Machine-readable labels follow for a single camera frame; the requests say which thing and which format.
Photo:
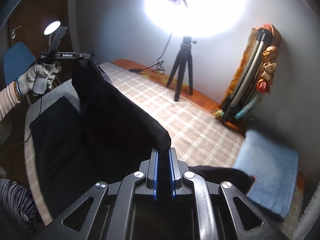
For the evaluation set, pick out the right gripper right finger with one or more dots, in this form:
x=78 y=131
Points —
x=218 y=211

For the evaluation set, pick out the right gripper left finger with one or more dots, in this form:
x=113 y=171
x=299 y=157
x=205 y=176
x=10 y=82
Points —
x=106 y=211

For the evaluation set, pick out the black track pants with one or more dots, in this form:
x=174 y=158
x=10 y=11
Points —
x=106 y=139

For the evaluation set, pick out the left forearm beige sleeve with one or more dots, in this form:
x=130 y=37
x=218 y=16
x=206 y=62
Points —
x=9 y=98

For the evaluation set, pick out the left gloved hand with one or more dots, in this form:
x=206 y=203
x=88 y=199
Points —
x=27 y=80

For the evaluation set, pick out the small white desk lamp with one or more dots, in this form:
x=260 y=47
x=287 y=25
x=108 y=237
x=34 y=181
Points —
x=50 y=29

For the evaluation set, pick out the blue chair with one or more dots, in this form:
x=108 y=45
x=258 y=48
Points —
x=16 y=61

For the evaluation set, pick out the dark wooden door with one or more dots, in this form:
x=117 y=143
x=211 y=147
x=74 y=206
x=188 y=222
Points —
x=25 y=21

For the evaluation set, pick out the folded light blue towel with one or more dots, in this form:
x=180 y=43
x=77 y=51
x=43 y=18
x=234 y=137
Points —
x=274 y=167

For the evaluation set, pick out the checkered beige bed blanket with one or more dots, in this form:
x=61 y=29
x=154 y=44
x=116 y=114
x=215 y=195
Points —
x=198 y=137

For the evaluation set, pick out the striped grey trouser leg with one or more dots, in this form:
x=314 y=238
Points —
x=18 y=205

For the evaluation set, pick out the green striped white cushion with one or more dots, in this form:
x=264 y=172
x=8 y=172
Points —
x=308 y=225

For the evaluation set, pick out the orange patterned bed sheet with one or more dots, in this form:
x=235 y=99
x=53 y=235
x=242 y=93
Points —
x=197 y=97

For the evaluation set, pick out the black mini tripod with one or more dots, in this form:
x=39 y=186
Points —
x=183 y=60

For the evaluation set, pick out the folded metal stand with cloth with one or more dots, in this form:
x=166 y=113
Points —
x=254 y=75

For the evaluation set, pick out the bright ring light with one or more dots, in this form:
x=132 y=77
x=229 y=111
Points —
x=196 y=18

